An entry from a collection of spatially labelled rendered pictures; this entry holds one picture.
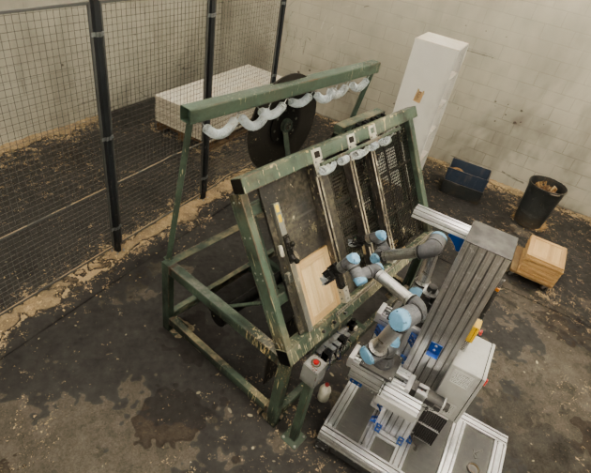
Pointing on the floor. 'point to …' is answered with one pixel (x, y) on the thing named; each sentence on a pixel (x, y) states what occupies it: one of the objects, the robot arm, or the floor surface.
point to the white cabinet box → (430, 83)
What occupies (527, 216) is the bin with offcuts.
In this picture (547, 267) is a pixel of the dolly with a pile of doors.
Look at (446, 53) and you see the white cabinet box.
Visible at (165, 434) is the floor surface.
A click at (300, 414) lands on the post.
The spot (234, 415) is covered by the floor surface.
